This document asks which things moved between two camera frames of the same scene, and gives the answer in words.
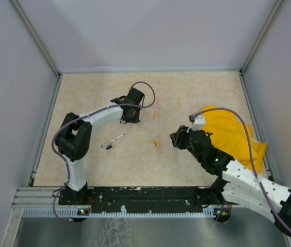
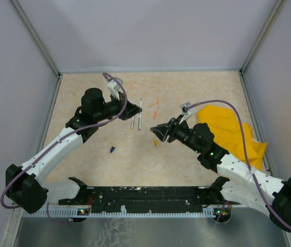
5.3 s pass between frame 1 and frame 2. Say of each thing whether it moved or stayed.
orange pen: stayed
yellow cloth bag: stayed
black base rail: stayed
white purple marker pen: moved
